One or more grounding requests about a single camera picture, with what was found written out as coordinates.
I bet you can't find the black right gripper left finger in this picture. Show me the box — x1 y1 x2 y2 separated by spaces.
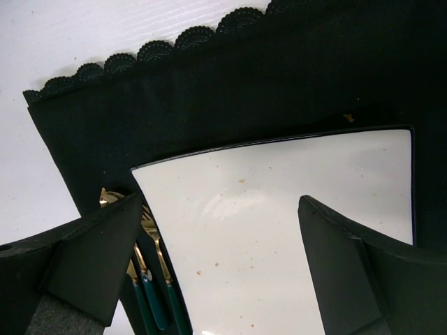
1 194 142 334

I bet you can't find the gold knife green handle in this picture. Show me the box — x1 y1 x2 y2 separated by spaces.
125 260 140 335

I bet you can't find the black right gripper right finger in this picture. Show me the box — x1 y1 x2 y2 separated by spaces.
298 195 446 334

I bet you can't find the white square plate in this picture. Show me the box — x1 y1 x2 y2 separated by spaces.
132 130 413 334

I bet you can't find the gold fork green handle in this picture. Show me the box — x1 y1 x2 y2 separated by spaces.
141 205 193 335

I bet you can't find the black placemat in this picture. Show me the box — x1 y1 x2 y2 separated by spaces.
22 0 447 335

